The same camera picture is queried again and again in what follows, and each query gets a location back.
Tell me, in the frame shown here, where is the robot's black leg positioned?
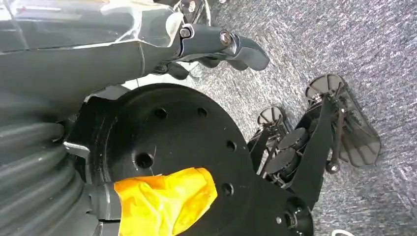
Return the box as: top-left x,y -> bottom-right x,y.
247,105 -> 311,190
288,74 -> 382,211

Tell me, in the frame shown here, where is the robot's black left leg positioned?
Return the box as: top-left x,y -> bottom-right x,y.
288,74 -> 382,211

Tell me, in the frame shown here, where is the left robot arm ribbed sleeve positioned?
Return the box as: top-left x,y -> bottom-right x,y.
0,119 -> 98,236

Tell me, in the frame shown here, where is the robot's black right leg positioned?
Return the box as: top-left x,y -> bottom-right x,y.
247,105 -> 311,190

